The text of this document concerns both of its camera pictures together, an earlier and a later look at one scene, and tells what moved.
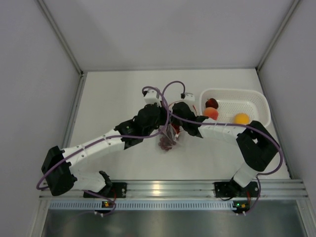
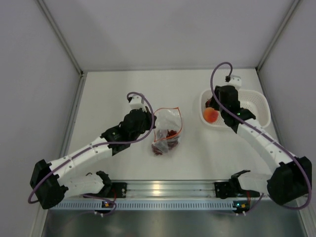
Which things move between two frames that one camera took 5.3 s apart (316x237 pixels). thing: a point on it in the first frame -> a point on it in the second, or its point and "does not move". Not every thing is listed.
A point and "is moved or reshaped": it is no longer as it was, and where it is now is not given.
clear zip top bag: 171,138 is moved or reshaped
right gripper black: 174,119 -> 214,104
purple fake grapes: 166,143 is moved or reshaped
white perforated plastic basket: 230,101 does not move
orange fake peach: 211,112 does not move
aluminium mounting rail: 268,189 does not move
